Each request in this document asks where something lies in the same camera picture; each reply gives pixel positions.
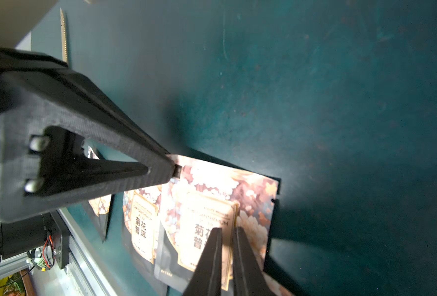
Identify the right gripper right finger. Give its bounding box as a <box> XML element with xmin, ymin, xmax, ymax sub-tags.
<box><xmin>182</xmin><ymin>226</ymin><xmax>275</xmax><ymax>296</ymax></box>

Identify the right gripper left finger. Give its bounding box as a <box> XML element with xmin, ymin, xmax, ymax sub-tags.
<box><xmin>0</xmin><ymin>48</ymin><xmax>175</xmax><ymax>223</ymax></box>

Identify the floral tea bag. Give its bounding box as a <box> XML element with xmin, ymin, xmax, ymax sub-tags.
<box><xmin>154</xmin><ymin>155</ymin><xmax>279</xmax><ymax>296</ymax></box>
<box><xmin>123</xmin><ymin>185</ymin><xmax>162</xmax><ymax>263</ymax></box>
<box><xmin>81</xmin><ymin>144</ymin><xmax>114</xmax><ymax>243</ymax></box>

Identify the green table mat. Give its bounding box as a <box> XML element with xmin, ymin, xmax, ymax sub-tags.
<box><xmin>32</xmin><ymin>1</ymin><xmax>437</xmax><ymax>296</ymax></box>

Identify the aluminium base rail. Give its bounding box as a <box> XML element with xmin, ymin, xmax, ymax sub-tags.
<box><xmin>0</xmin><ymin>208</ymin><xmax>128</xmax><ymax>296</ymax></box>

